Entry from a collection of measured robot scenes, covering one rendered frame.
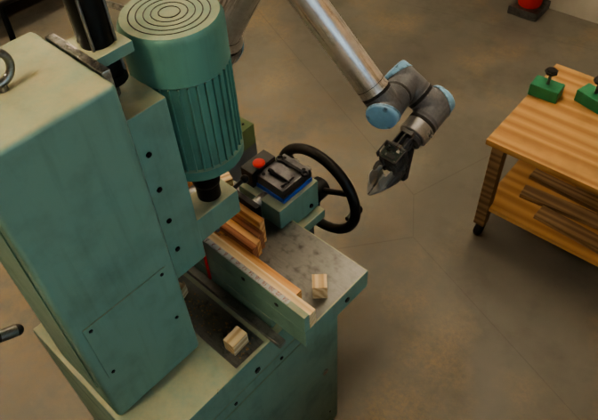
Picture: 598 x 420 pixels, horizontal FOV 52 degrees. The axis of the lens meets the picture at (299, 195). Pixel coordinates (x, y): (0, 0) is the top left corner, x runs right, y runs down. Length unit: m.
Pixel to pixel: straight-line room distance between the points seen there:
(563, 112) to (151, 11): 1.75
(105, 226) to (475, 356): 1.63
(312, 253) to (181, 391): 0.41
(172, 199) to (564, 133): 1.60
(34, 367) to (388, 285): 1.35
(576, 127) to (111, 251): 1.80
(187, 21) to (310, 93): 2.31
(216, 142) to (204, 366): 0.52
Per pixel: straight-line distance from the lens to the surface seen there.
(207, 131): 1.11
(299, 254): 1.41
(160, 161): 1.08
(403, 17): 3.92
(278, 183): 1.43
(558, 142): 2.35
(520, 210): 2.56
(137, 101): 1.02
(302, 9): 1.66
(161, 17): 1.05
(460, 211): 2.75
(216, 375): 1.39
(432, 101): 1.84
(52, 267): 1.00
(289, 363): 1.57
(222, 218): 1.34
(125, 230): 1.05
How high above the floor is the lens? 2.02
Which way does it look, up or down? 47 degrees down
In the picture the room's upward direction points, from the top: 4 degrees counter-clockwise
